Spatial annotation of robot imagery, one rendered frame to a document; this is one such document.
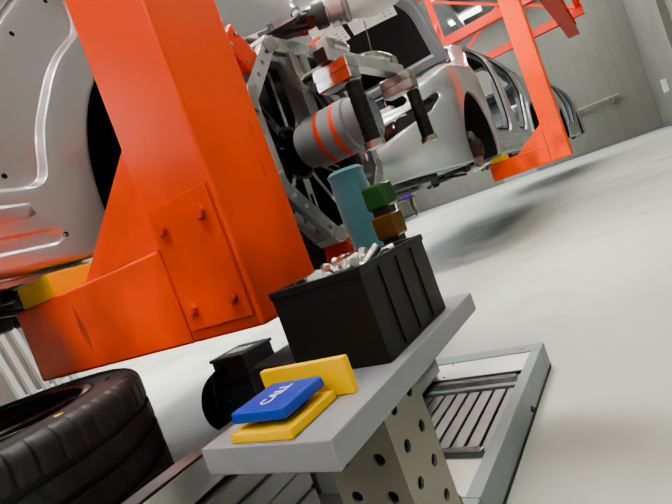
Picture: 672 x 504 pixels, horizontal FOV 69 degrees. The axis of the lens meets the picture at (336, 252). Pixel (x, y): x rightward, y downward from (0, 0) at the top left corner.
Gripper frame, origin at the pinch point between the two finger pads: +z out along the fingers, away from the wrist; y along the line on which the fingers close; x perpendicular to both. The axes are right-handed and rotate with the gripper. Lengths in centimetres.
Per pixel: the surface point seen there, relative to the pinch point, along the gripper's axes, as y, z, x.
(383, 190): -58, -22, -58
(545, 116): 313, -165, 2
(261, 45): -20.3, -3.5, -11.9
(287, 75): -8.3, -5.7, -16.1
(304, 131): -11.3, -6.0, -32.4
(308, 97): -7.1, -9.1, -23.0
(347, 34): 304, -25, 126
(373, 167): 15.8, -19.3, -42.3
